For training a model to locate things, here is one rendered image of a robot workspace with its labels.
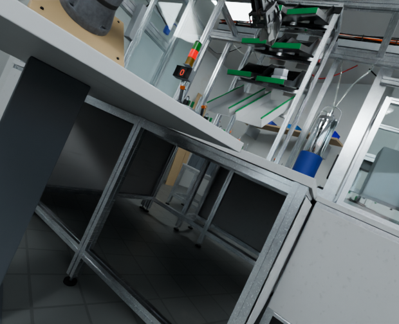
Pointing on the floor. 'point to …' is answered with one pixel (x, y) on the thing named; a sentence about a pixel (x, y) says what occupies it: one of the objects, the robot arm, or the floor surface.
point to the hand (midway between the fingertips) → (272, 40)
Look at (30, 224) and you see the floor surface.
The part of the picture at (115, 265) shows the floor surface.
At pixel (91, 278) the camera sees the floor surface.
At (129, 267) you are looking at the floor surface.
